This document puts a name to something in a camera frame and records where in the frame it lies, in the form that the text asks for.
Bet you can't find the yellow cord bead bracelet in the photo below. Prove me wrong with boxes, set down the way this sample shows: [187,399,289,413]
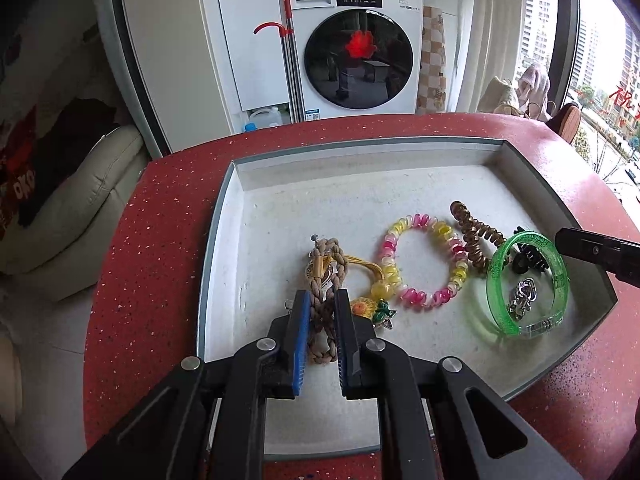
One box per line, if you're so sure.
[320,254,401,331]

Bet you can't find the grey jewelry tray box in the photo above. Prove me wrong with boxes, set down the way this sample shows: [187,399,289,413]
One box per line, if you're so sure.
[196,137,618,458]

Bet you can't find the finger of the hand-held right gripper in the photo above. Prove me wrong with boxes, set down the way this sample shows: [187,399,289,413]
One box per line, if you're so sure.
[556,227,640,286]

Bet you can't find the brown braided rope bracelet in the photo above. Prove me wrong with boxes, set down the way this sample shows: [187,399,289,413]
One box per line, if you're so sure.
[305,238,349,366]

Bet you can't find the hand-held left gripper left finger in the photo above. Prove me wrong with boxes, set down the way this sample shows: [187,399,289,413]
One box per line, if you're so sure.
[62,290,312,480]

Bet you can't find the brown spiral hair tie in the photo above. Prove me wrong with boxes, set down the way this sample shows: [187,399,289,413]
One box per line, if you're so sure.
[450,201,508,275]

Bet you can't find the white washing machine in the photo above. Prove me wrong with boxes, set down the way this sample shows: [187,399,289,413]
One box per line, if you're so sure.
[280,0,426,123]

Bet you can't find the brown wicker chair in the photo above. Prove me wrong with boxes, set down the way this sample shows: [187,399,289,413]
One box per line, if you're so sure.
[546,102,583,143]

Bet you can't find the silver pendant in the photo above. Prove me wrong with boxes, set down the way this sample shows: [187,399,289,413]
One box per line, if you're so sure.
[506,277,539,318]

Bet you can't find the pink yellow spiral hair tie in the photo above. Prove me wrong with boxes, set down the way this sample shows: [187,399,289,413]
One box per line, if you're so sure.
[380,213,469,309]

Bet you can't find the clear plastic jug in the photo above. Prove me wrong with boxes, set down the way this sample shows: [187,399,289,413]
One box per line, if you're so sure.
[243,106,283,133]

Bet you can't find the green translucent bangle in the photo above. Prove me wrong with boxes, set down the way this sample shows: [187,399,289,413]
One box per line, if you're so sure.
[486,230,568,337]

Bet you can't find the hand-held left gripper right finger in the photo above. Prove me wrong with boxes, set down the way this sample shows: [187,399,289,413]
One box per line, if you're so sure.
[334,288,583,480]

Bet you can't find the red mop pole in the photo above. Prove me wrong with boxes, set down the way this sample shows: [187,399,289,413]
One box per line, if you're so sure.
[253,0,306,123]

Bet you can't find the small dark claw clip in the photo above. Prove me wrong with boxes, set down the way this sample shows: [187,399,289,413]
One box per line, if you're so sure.
[507,227,543,276]

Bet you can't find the beige plush cushion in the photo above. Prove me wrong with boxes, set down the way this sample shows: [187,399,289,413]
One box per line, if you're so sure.
[477,76,523,116]

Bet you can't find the beige leather sofa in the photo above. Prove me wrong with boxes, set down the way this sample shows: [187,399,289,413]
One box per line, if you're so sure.
[0,125,151,303]

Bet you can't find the white cabinet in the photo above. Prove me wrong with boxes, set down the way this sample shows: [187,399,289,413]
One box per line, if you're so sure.
[120,0,291,153]

